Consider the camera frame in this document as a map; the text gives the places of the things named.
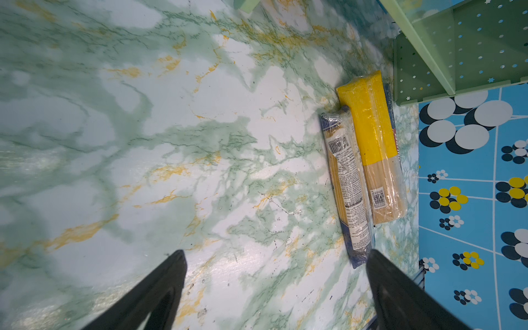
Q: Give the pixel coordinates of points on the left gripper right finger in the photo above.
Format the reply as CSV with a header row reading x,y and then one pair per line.
x,y
400,303

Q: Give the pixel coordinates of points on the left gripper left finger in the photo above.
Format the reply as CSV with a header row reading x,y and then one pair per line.
x,y
153,302

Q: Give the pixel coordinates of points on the clear white-label spaghetti bag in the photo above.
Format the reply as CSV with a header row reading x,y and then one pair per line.
x,y
349,184

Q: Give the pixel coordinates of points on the yellow top spaghetti bag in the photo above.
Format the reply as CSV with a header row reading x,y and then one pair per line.
x,y
373,144

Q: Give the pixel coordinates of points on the light green wooden shelf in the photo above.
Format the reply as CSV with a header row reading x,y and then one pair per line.
x,y
427,50

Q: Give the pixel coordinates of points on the blue Barilla spaghetti box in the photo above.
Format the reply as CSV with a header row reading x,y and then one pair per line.
x,y
389,101

